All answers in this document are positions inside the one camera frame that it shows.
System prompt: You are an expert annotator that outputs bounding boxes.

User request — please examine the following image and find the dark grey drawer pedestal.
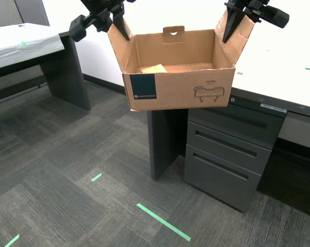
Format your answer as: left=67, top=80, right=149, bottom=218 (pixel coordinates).
left=184, top=95, right=286, bottom=213

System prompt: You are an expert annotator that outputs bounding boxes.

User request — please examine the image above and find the long green floor tape strip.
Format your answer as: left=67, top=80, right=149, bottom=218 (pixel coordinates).
left=136, top=203, right=192, bottom=242

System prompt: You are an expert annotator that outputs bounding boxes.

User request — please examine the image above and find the grey fabric partition panel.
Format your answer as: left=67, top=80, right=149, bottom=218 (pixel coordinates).
left=0, top=0, right=50, bottom=29

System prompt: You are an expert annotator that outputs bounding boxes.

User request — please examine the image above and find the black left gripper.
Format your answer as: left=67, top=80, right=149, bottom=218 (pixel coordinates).
left=69, top=0, right=131, bottom=43

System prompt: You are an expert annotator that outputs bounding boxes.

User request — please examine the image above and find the brown cardboard box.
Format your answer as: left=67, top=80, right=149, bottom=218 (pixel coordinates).
left=107, top=10, right=256, bottom=112

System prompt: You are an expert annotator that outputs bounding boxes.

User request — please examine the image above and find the shallow grey pedestal drawer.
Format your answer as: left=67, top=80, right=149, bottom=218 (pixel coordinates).
left=187, top=102, right=286, bottom=150
left=185, top=120, right=272, bottom=175

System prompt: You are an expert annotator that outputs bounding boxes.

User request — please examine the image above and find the dark desk leg panel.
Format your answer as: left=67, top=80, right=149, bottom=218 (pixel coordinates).
left=147, top=108, right=189, bottom=181

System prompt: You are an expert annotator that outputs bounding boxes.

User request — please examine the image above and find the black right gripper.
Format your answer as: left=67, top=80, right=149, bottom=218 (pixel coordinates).
left=222, top=0, right=290, bottom=44

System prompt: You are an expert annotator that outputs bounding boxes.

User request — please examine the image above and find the white table cover cloth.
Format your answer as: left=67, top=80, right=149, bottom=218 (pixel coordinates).
left=0, top=22, right=65, bottom=72

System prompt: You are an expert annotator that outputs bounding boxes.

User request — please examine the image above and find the white pedestal label sticker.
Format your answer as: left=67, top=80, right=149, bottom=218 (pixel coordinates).
left=260, top=103, right=288, bottom=114

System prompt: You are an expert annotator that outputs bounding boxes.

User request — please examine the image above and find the tall grey pedestal drawer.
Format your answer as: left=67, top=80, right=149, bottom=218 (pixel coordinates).
left=184, top=144, right=262, bottom=213

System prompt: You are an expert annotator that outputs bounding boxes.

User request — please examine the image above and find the light wooden block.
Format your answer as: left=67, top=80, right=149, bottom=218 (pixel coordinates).
left=140, top=64, right=167, bottom=75

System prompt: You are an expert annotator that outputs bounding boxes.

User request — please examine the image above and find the dark grey side table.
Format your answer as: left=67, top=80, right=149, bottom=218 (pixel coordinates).
left=0, top=30, right=91, bottom=111

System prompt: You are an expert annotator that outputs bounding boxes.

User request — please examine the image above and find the black wall baseboard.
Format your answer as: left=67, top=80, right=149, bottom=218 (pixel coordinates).
left=82, top=73, right=126, bottom=95

